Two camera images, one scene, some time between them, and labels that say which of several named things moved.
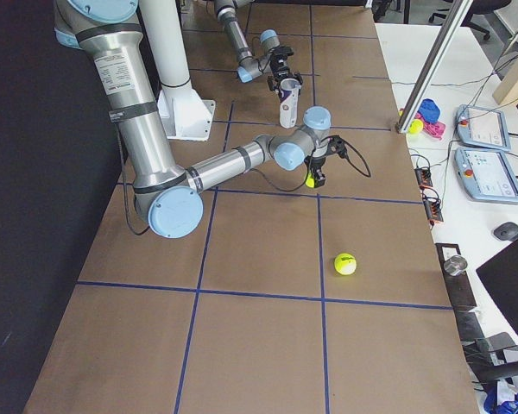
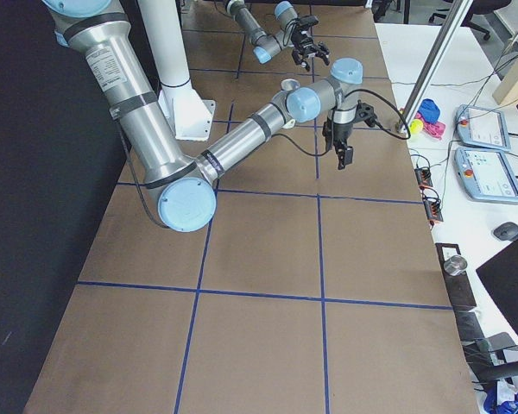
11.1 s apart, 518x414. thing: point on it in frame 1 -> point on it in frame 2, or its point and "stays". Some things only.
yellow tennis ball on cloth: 416,126 stays
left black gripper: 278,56 -> 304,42
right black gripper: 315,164 -> 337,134
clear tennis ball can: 288,97 stays
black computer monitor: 509,279 stays
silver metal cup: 455,265 stays
